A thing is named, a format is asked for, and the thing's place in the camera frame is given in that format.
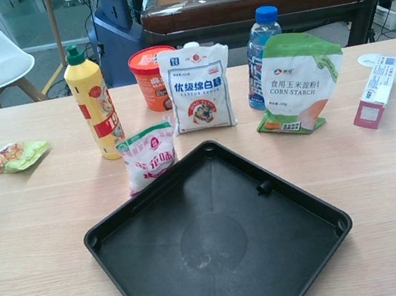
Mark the pink white seasoning bag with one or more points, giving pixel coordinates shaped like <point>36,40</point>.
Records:
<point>151,156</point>

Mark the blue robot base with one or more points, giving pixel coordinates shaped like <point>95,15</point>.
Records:
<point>115,24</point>

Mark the black square tray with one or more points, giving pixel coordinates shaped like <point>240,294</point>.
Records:
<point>219,247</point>

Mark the white sugar bag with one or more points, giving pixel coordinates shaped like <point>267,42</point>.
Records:
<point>200,94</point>

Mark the orange instant noodle cup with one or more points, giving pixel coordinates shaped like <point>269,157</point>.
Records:
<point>148,84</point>

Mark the blue drink bottle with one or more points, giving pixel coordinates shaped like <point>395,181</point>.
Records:
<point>255,61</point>

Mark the green white corn starch pouch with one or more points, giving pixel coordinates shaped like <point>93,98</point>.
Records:
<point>298,88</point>

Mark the yellow squeeze bottle green cap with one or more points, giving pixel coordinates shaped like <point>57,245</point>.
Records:
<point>91,97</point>

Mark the brown mahjong table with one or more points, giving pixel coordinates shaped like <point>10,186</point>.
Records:
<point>234,7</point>

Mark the green snack packet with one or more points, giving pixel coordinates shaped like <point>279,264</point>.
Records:
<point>15,157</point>

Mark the wooden pole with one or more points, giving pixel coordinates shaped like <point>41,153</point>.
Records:
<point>54,27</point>

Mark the long white carton box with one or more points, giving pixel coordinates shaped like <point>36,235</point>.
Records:
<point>378,81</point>

